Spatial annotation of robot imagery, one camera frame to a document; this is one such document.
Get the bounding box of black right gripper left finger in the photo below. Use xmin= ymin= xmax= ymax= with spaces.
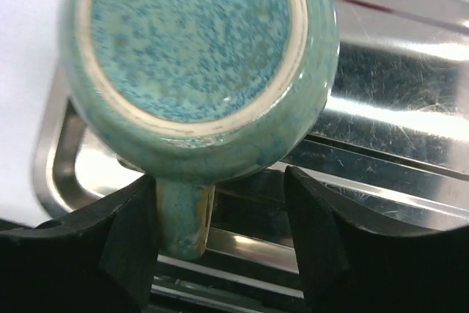
xmin=1 ymin=176 xmax=159 ymax=312

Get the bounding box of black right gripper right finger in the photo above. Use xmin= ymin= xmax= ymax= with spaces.
xmin=284 ymin=166 xmax=468 ymax=312

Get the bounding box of teal glazed mug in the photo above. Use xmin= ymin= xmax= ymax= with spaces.
xmin=59 ymin=0 xmax=339 ymax=259

